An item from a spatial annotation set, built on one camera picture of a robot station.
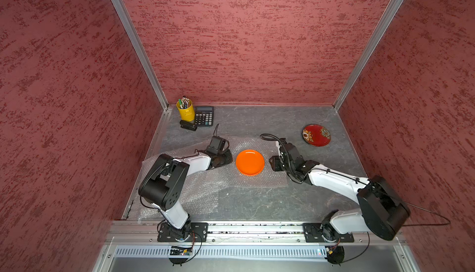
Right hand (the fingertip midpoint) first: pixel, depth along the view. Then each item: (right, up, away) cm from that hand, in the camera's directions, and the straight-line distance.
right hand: (272, 163), depth 89 cm
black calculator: (-39, +24, +24) cm, 52 cm away
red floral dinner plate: (+29, +13, +18) cm, 37 cm away
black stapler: (-48, +19, +19) cm, 55 cm away
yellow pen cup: (-48, +25, +18) cm, 57 cm away
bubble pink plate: (-23, -7, -1) cm, 24 cm away
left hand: (-21, 0, +5) cm, 22 cm away
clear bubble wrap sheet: (-34, -16, -8) cm, 38 cm away
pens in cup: (-48, +31, +11) cm, 58 cm away
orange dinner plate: (-11, 0, +3) cm, 11 cm away
